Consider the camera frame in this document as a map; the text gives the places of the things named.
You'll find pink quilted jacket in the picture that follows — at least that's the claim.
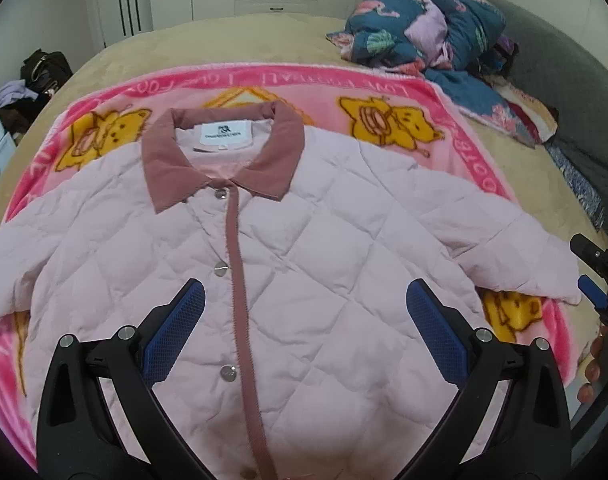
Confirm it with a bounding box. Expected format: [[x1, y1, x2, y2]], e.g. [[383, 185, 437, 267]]
[[0, 102, 581, 479]]

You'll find person's right hand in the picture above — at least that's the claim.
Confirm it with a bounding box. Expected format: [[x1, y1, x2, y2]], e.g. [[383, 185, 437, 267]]
[[577, 325, 608, 404]]

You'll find beige bed sheet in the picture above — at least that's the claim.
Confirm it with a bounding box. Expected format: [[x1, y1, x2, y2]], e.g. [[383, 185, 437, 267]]
[[0, 12, 608, 376]]

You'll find grey quilted headboard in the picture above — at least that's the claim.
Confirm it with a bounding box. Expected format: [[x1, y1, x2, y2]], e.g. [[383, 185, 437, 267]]
[[487, 0, 608, 236]]

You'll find pink cartoon blanket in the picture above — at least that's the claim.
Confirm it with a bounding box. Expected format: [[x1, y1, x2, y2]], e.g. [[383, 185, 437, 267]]
[[0, 64, 581, 479]]

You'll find blue flamingo quilt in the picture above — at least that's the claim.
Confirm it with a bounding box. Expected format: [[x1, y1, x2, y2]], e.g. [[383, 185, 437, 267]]
[[327, 0, 558, 145]]

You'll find purple cloth pile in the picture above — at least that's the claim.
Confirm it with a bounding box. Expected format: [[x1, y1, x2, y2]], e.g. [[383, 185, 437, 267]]
[[0, 79, 38, 108]]

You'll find black bag on floor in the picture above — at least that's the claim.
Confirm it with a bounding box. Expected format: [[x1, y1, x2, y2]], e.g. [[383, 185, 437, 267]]
[[20, 49, 73, 96]]

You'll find white door with bags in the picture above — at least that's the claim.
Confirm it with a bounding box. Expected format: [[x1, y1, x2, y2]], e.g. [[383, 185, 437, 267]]
[[86, 0, 153, 50]]

